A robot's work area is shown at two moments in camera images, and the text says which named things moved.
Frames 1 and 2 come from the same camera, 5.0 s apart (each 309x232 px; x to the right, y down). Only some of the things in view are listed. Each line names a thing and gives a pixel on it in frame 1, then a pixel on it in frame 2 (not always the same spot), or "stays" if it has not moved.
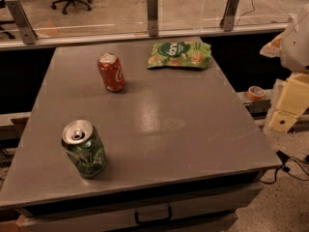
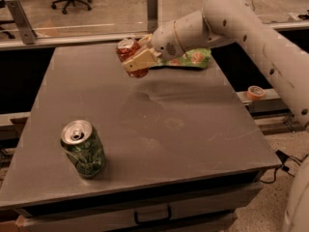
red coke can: [111, 72] → [125, 48]
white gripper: [297, 47] → [164, 40]
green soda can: [84, 148] stays
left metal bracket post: [28, 34] stays
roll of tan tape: [255, 93] stays
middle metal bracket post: [153, 14] stays
